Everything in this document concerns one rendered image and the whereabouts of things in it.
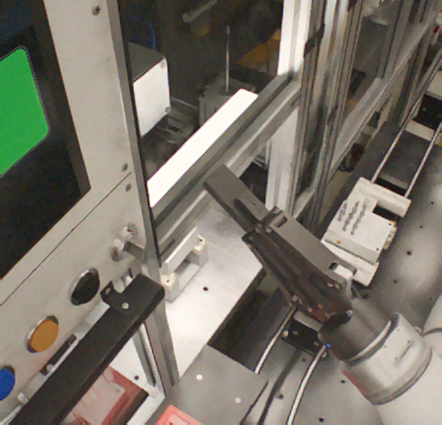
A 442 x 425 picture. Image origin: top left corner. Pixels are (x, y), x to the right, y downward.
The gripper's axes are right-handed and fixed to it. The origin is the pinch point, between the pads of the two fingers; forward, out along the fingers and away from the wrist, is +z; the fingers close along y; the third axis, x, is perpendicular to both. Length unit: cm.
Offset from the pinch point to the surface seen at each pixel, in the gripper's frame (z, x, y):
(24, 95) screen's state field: 11.3, 16.2, 22.4
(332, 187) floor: -19, -118, -155
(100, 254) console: 4.5, 14.6, 0.9
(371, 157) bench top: -15, -85, -80
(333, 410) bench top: -48, -11, -60
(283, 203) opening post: -5, -27, -42
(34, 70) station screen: 11.9, 15.0, 23.2
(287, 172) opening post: -1.1, -28.0, -33.4
